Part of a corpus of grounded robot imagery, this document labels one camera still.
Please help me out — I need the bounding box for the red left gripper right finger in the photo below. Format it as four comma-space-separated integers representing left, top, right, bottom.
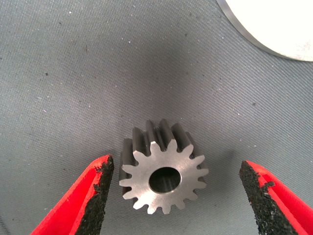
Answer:
239, 160, 313, 235

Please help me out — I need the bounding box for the round metal carrier plate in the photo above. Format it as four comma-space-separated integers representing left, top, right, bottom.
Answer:
216, 0, 313, 62

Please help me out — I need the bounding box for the dark grey table cloth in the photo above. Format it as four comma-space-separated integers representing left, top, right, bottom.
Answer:
0, 0, 313, 235

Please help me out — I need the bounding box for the steel planetary spur gear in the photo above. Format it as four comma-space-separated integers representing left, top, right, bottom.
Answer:
118, 118, 210, 215

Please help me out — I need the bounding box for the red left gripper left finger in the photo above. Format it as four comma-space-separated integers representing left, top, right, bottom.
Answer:
29, 154, 115, 235

